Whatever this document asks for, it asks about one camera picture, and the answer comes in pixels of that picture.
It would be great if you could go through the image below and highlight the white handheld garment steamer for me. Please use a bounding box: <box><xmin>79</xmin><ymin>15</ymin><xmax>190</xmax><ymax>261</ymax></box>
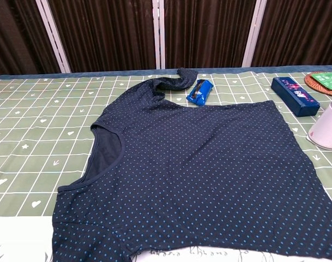
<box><xmin>306</xmin><ymin>99</ymin><xmax>332</xmax><ymax>150</ymax></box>

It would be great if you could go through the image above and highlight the navy polka dot t-shirt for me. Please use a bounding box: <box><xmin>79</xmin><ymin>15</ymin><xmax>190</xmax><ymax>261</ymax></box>
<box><xmin>51</xmin><ymin>68</ymin><xmax>332</xmax><ymax>262</ymax></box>

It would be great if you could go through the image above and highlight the green checkered tablecloth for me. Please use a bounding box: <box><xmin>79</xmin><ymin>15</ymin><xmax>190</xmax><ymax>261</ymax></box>
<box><xmin>0</xmin><ymin>70</ymin><xmax>332</xmax><ymax>262</ymax></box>

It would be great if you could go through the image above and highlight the blue snack packet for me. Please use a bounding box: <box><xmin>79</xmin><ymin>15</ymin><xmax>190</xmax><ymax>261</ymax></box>
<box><xmin>186</xmin><ymin>79</ymin><xmax>214</xmax><ymax>106</ymax></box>

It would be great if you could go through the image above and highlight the dark brown pleated curtain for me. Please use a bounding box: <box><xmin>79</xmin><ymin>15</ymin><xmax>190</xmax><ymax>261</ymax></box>
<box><xmin>164</xmin><ymin>0</ymin><xmax>256</xmax><ymax>69</ymax></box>
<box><xmin>48</xmin><ymin>0</ymin><xmax>157</xmax><ymax>73</ymax></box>
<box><xmin>251</xmin><ymin>0</ymin><xmax>332</xmax><ymax>68</ymax></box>
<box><xmin>0</xmin><ymin>0</ymin><xmax>60</xmax><ymax>76</ymax></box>

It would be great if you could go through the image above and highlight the long dark blue box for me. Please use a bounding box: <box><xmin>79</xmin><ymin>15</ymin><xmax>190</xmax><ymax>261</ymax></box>
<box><xmin>271</xmin><ymin>76</ymin><xmax>321</xmax><ymax>117</ymax></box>

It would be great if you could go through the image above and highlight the round wooden coaster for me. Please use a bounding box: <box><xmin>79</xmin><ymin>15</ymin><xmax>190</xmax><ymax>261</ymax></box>
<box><xmin>304</xmin><ymin>72</ymin><xmax>332</xmax><ymax>98</ymax></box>

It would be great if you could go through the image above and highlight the green flat packet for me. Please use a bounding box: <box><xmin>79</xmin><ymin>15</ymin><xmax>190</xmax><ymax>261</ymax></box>
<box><xmin>310</xmin><ymin>71</ymin><xmax>332</xmax><ymax>91</ymax></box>

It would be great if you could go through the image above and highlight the white partition post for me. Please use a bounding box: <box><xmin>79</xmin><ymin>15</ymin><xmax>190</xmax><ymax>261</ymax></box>
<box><xmin>35</xmin><ymin>0</ymin><xmax>71</xmax><ymax>74</ymax></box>
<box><xmin>242</xmin><ymin>0</ymin><xmax>268</xmax><ymax>68</ymax></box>
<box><xmin>152</xmin><ymin>0</ymin><xmax>166</xmax><ymax>69</ymax></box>

